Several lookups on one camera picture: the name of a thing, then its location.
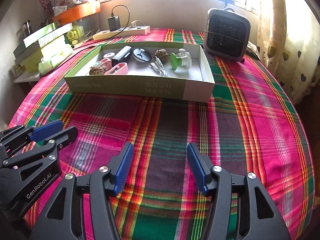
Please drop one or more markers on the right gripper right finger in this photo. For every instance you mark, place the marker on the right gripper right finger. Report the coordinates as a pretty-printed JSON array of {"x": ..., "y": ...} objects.
[{"x": 215, "y": 182}]

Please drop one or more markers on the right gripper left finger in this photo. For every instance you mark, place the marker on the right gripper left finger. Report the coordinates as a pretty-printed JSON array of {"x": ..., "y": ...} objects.
[{"x": 106, "y": 182}]

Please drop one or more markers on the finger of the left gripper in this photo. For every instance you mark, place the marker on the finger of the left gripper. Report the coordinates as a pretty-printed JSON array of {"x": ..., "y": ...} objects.
[
  {"x": 10, "y": 156},
  {"x": 27, "y": 134}
]

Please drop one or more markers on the brown walnut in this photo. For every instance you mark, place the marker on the brown walnut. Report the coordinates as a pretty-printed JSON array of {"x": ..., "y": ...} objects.
[
  {"x": 97, "y": 70},
  {"x": 162, "y": 55}
]

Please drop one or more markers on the pink clip with teal oval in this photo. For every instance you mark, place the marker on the pink clip with teal oval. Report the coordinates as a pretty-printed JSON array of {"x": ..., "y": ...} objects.
[{"x": 106, "y": 64}]

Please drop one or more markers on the pink curved hook clip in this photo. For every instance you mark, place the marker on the pink curved hook clip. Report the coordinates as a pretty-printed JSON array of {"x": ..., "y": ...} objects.
[{"x": 118, "y": 69}]

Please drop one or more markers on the white round container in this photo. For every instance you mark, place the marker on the white round container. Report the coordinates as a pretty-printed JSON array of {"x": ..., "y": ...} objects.
[{"x": 109, "y": 55}]

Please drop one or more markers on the black round mouse device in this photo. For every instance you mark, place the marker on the black round mouse device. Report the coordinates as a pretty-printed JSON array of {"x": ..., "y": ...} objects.
[{"x": 141, "y": 55}]

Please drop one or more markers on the white small hook knob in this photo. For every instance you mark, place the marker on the white small hook knob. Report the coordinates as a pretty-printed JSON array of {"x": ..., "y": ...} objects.
[{"x": 181, "y": 52}]

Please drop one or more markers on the green tissue pack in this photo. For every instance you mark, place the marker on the green tissue pack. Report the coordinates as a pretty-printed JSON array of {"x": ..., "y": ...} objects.
[{"x": 46, "y": 66}]

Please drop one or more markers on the black rectangular light device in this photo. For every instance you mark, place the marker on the black rectangular light device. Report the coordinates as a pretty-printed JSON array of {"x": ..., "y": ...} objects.
[{"x": 122, "y": 56}]

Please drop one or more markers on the stacked green white boxes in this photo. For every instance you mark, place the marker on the stacked green white boxes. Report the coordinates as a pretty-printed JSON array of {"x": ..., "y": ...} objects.
[{"x": 42, "y": 44}]

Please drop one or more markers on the green white cardboard box tray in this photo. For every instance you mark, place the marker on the green white cardboard box tray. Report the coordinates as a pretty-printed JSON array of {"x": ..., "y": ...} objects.
[{"x": 193, "y": 84}]

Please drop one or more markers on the black charger adapter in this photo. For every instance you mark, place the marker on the black charger adapter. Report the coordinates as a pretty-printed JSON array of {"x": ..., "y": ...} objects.
[{"x": 114, "y": 22}]

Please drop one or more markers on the white power strip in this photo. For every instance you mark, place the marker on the white power strip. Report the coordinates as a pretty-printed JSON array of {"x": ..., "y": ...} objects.
[{"x": 107, "y": 34}]

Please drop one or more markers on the white mug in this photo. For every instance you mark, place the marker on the white mug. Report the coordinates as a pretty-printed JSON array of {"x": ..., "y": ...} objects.
[{"x": 59, "y": 9}]

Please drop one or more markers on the white plug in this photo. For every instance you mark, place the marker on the white plug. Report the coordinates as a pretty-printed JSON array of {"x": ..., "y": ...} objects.
[{"x": 136, "y": 24}]

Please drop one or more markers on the orange tray shelf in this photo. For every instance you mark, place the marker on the orange tray shelf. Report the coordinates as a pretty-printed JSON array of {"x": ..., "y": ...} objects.
[{"x": 77, "y": 12}]

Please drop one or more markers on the grey black small heater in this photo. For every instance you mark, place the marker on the grey black small heater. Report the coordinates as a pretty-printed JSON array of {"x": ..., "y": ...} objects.
[{"x": 226, "y": 34}]

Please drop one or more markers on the heart pattern curtain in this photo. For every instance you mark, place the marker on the heart pattern curtain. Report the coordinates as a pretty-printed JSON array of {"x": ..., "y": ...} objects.
[{"x": 288, "y": 43}]

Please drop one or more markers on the black window hook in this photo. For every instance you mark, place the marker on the black window hook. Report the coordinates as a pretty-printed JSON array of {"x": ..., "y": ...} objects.
[{"x": 227, "y": 2}]

